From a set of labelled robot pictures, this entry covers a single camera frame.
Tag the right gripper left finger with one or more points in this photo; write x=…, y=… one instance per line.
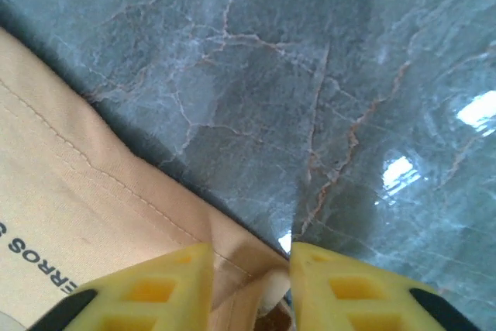
x=155, y=296

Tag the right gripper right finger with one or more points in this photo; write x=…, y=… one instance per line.
x=348, y=296

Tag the tan t-shirt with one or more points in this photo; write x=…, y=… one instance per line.
x=77, y=191

